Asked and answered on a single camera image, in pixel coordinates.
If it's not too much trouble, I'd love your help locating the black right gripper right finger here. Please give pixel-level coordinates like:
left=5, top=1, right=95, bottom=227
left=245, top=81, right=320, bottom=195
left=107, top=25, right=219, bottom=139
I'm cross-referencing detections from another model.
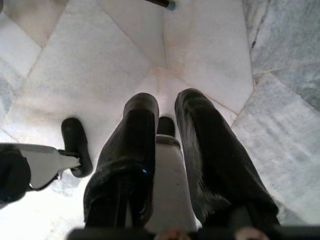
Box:
left=174, top=87, right=280, bottom=229

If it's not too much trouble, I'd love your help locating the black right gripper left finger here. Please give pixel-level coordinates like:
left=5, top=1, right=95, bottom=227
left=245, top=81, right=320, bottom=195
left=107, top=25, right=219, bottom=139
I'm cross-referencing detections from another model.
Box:
left=83, top=92, right=160, bottom=229

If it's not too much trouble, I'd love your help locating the black robot right foot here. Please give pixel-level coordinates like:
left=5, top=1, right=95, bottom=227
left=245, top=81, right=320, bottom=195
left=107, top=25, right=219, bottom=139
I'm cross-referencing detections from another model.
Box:
left=156, top=116, right=176, bottom=138

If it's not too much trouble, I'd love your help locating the black robot foot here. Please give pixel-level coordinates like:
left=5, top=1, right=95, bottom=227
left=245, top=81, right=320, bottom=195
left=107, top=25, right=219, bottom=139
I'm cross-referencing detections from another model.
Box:
left=61, top=117, right=94, bottom=179
left=156, top=116, right=176, bottom=138

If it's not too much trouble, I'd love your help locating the white robot right leg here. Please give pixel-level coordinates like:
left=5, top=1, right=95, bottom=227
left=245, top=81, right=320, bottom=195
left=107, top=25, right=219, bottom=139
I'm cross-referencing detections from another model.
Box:
left=147, top=134, right=197, bottom=227

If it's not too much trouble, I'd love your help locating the white robot leg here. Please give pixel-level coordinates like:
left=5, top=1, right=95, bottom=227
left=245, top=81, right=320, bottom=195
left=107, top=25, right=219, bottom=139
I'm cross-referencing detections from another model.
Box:
left=147, top=134, right=197, bottom=227
left=0, top=142, right=82, bottom=204

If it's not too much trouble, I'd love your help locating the black robot left foot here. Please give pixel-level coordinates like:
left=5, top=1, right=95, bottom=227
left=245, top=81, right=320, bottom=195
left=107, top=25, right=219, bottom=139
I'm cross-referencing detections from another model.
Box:
left=61, top=117, right=94, bottom=179

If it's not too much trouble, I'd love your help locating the white robot left leg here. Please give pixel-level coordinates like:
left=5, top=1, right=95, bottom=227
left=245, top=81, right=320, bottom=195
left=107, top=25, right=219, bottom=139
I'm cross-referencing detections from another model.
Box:
left=0, top=142, right=82, bottom=204

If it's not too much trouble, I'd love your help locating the dark furniture leg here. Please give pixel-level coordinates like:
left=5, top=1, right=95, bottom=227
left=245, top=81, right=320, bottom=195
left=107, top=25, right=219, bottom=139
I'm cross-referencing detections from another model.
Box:
left=146, top=0, right=177, bottom=11

